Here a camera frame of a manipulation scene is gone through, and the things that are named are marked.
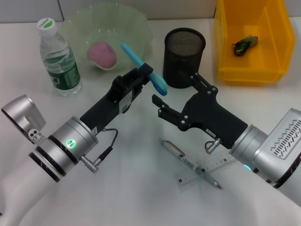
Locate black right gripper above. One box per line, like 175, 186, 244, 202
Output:
151, 73, 249, 150

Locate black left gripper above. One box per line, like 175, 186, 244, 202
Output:
79, 63, 155, 136

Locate blue scissors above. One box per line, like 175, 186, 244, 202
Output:
120, 42, 169, 97

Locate green silver plastic wrapper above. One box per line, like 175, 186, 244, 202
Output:
231, 34, 260, 57

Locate clear water bottle green label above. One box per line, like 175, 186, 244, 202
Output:
37, 17, 84, 98

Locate black mesh pen holder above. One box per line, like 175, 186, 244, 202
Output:
162, 27, 206, 89

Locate green translucent fruit bowl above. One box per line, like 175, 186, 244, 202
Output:
63, 2, 154, 71

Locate silver ballpoint pen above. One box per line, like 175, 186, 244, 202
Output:
160, 138, 223, 190

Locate transparent plastic ruler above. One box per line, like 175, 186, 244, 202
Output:
173, 150, 236, 187

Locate yellow plastic bin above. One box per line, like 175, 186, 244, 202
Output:
213, 0, 297, 86

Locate right arm connector cable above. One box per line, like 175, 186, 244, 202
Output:
204, 137, 223, 155

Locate arm connector cable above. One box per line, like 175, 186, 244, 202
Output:
204, 137, 223, 155
79, 128, 119, 175

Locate left arm connector cable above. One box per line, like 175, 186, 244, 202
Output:
79, 128, 119, 175

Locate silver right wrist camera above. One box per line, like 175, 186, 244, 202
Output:
254, 108, 301, 187

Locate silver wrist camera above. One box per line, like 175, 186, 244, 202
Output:
254, 108, 301, 187
0, 94, 48, 143

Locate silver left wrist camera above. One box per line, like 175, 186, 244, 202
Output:
0, 94, 48, 143

